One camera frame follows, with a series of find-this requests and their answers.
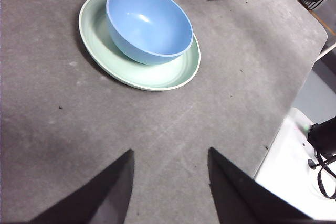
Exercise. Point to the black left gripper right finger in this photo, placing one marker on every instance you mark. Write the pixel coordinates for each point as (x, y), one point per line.
(236, 200)

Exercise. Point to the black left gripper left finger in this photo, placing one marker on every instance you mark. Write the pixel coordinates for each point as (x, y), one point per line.
(105, 197)

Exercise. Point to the blue ribbed bowl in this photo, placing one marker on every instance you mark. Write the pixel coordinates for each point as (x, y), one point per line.
(149, 24)

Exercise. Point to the green shallow plate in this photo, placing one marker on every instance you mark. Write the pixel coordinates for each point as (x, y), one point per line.
(157, 77)

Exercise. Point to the white frame bar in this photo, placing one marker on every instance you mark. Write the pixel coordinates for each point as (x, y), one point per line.
(326, 52)

